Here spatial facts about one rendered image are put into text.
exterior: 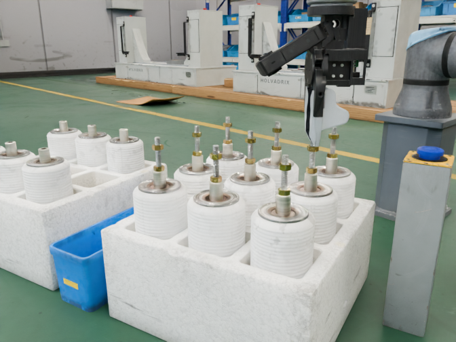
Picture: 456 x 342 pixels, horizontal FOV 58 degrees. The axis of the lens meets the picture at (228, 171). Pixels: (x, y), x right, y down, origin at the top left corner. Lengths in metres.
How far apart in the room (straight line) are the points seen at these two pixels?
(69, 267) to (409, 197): 0.62
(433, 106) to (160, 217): 0.82
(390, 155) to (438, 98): 0.19
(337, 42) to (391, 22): 2.29
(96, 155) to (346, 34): 0.74
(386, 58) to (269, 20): 1.23
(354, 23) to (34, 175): 0.67
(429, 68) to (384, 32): 1.77
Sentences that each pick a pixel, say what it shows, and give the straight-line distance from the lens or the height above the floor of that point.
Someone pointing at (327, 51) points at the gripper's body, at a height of 0.48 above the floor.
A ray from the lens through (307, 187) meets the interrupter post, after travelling 0.72.
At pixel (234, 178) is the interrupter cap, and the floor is 0.25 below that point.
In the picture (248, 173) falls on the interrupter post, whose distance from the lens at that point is 0.76.
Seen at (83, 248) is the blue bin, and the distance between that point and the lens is 0.94.
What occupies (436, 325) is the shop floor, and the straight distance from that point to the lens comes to 0.89.
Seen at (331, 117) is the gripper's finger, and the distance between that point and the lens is 0.67.
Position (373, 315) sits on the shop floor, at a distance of 0.87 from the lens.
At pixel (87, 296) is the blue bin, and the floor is 0.04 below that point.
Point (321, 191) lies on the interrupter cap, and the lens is 0.72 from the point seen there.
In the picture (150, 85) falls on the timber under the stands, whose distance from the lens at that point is 4.68.
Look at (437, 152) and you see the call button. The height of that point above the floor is 0.33.
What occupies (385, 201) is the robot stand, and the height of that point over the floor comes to 0.05.
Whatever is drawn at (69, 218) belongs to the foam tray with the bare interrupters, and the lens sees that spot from 0.93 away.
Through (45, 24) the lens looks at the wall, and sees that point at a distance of 7.29.
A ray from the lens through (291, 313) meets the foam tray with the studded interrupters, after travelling 0.60.
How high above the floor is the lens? 0.49
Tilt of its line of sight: 17 degrees down
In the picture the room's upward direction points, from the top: straight up
